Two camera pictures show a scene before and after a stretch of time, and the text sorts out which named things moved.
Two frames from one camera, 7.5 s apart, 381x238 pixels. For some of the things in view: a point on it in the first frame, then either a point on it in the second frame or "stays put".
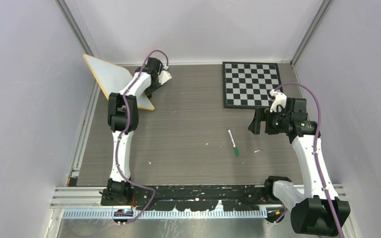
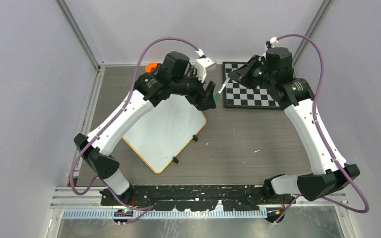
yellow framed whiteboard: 113,79 to 162,133
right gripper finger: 260,114 to 241,75
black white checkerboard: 247,85 stays put
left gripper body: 152,88 to 193,90
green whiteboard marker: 233,143 to 217,96
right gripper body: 276,122 to 259,76
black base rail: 194,198 stays put
